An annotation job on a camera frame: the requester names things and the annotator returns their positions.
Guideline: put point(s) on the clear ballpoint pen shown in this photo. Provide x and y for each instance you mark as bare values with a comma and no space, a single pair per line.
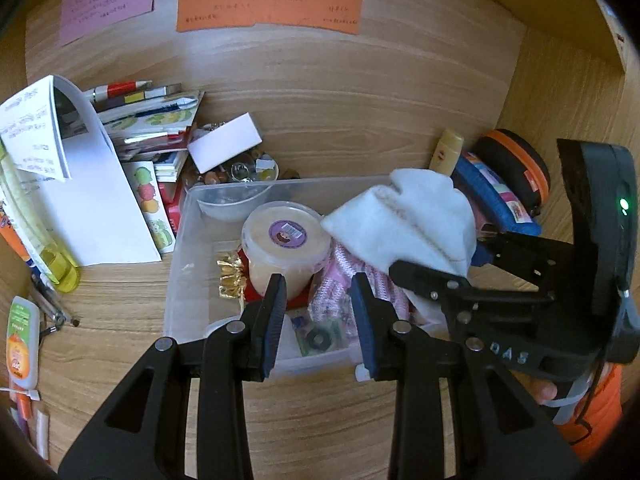
47,297
57,327

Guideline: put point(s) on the gold foil wrapper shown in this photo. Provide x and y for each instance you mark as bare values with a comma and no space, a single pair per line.
230,280

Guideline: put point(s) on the person's right hand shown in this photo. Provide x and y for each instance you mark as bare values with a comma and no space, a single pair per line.
544,392

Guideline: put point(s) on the yellow lotion tube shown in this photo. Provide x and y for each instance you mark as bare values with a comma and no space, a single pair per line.
446,152

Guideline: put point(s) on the yellow and grey marker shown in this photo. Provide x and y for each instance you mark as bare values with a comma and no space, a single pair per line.
145,96

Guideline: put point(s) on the wooden desktop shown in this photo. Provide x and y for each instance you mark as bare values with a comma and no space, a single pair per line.
125,305

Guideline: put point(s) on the white paper booklet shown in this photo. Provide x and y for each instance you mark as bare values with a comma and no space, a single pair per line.
100,210

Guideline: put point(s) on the stack of books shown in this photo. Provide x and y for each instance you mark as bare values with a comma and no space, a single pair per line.
155,130

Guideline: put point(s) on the fruit sticker sheet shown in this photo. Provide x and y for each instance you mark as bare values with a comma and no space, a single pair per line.
150,200

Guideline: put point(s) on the clear plastic storage box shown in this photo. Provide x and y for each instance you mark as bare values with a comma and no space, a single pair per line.
200,270

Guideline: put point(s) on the orange marker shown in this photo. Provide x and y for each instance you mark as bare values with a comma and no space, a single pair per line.
22,405

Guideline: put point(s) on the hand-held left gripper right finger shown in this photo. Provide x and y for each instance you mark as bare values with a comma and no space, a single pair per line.
362,332

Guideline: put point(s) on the cream plastic tub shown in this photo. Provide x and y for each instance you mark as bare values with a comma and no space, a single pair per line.
265,260

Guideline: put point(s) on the white cloth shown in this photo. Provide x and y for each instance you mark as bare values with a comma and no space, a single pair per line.
400,220

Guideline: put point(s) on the pink knitted item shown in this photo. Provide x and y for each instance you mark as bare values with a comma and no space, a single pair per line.
335,280

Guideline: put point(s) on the orange and black zip case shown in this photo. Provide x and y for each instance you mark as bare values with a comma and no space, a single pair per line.
520,160

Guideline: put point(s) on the white stick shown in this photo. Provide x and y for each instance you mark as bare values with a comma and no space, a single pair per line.
42,435

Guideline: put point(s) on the white folded paper sheet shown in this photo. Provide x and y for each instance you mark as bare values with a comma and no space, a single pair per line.
30,130

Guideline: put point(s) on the small white cardboard box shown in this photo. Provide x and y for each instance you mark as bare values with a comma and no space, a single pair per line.
225,142

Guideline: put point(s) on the colourful blue-edged pencil case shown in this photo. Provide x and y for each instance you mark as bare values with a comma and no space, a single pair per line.
500,195

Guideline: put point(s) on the red and white marker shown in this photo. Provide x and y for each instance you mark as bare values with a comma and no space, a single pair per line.
117,91

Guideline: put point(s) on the blue pen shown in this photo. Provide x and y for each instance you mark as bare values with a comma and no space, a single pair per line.
162,107

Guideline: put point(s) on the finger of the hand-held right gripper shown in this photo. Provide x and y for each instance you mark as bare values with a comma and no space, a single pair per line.
525,257
425,280

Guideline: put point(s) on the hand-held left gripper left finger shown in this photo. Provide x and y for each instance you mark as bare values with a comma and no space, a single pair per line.
275,330

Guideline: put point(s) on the white round object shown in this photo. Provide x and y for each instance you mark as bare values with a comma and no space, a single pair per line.
362,373

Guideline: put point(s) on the orange paper note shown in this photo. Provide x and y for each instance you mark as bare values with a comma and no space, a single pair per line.
270,7

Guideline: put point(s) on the yellow-green plastic tube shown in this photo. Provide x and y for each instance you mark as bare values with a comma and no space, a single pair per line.
50,255

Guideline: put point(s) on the clear plastic bowl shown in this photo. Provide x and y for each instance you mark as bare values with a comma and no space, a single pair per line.
235,175

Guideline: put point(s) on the orange packet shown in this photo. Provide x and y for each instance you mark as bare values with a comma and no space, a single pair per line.
10,235

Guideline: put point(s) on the pink paper note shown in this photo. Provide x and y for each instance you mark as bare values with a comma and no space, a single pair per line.
105,5

